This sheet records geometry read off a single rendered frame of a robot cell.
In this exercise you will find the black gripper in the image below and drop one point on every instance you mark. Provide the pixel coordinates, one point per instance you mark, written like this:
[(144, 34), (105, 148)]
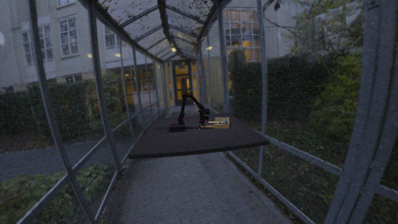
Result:
[(202, 120)]

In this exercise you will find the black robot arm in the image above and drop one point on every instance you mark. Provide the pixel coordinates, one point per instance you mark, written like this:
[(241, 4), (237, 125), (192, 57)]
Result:
[(202, 109)]

